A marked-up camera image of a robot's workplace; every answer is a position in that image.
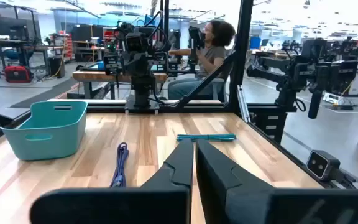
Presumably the white floor device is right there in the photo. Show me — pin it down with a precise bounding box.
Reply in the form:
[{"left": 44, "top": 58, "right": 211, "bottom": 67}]
[{"left": 321, "top": 91, "right": 358, "bottom": 111}]

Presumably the purple USB-C cable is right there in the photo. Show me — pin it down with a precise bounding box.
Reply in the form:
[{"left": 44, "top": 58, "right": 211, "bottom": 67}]
[{"left": 109, "top": 142, "right": 131, "bottom": 189}]

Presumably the silver aluminium strip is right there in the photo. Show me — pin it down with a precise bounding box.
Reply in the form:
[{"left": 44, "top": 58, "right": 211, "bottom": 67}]
[{"left": 236, "top": 85, "right": 252, "bottom": 123}]

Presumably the black waste bin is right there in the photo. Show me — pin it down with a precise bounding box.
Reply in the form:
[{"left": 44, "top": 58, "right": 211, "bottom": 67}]
[{"left": 48, "top": 55, "right": 66, "bottom": 79}]

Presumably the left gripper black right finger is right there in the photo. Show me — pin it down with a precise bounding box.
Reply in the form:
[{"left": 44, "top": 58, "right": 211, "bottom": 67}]
[{"left": 196, "top": 138, "right": 358, "bottom": 224}]

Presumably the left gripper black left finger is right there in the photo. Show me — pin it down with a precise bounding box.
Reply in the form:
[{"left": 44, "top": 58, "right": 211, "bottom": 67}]
[{"left": 29, "top": 138, "right": 195, "bottom": 224}]

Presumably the red floor machine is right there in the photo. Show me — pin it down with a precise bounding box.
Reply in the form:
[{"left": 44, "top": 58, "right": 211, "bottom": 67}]
[{"left": 4, "top": 64, "right": 33, "bottom": 83}]

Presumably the teal braided USB-C cable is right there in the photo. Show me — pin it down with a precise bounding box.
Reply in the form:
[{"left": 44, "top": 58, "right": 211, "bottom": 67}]
[{"left": 175, "top": 133, "right": 238, "bottom": 142}]

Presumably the person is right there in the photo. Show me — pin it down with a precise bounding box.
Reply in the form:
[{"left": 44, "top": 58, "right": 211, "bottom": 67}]
[{"left": 167, "top": 19, "right": 236, "bottom": 101}]

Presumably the wooden workbench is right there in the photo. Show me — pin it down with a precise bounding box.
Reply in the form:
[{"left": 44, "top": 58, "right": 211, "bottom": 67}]
[{"left": 71, "top": 70, "right": 168, "bottom": 100}]

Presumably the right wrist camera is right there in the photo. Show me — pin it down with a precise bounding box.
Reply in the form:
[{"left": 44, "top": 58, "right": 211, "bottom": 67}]
[{"left": 124, "top": 32, "right": 149, "bottom": 53}]

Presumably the teal plastic bin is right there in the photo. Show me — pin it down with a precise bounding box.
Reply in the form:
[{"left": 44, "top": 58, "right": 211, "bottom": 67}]
[{"left": 0, "top": 100, "right": 89, "bottom": 162}]

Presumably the red parts rack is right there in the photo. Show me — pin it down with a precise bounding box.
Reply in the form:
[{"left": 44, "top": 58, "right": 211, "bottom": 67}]
[{"left": 63, "top": 32, "right": 75, "bottom": 60}]

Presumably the small black table camera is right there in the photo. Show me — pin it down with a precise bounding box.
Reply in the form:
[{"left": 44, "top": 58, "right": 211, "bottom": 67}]
[{"left": 305, "top": 149, "right": 357, "bottom": 190}]

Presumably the black computer monitor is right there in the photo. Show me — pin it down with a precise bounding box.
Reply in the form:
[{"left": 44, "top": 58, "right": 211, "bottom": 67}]
[{"left": 0, "top": 16, "right": 30, "bottom": 40}]

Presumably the black aluminium table frame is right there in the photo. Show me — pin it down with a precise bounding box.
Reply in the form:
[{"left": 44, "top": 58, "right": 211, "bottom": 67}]
[{"left": 0, "top": 0, "right": 358, "bottom": 190}]

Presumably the black floor mat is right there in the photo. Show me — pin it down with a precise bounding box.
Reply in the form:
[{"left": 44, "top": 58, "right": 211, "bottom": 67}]
[{"left": 10, "top": 77, "right": 83, "bottom": 109}]

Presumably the dark office desk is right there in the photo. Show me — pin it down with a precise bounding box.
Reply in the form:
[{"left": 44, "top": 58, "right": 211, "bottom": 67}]
[{"left": 0, "top": 39, "right": 65, "bottom": 71}]

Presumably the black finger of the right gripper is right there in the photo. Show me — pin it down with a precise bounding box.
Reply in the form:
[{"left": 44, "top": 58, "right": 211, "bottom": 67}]
[
  {"left": 138, "top": 58, "right": 149, "bottom": 77},
  {"left": 128, "top": 58, "right": 139, "bottom": 77}
]

